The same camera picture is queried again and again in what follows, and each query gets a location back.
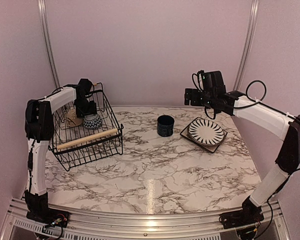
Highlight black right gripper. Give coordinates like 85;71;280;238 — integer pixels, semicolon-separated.
184;88;215;109

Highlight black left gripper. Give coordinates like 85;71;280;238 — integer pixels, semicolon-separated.
74;97;97;118

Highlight blue white patterned bowl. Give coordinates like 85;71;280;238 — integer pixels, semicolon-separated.
83;114;102;130

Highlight grey patterned round plate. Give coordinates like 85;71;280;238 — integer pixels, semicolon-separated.
186;127;223;147

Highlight white round plate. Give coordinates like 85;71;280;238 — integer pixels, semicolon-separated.
188;118;226;147

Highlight square floral plate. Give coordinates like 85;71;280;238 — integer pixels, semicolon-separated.
180;124;228;153

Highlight dark blue mug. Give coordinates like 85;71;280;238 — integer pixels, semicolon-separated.
157;115;175;137

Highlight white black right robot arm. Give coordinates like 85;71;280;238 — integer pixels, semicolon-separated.
184;70;300;228

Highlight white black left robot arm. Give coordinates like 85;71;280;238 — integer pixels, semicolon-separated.
24;78;96;224

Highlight beige ceramic bowl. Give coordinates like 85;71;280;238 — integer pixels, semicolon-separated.
65;109;83;128

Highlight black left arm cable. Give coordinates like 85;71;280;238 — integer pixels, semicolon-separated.
52;84;96;101

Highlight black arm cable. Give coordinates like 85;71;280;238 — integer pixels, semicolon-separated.
52;84;96;101
191;69;300;131

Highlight black wire dish rack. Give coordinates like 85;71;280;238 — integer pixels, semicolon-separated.
48;82;124;171

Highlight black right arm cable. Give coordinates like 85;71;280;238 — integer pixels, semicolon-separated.
191;69;300;131

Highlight aluminium right corner post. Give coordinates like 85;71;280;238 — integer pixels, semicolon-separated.
233;0;260;91

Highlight aluminium corner post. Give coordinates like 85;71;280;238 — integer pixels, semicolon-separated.
233;0;260;91
37;0;61;88

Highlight aluminium left corner post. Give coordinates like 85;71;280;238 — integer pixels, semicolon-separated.
37;0;61;88

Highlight aluminium front frame rail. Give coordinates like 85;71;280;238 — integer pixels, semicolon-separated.
0;198;291;240

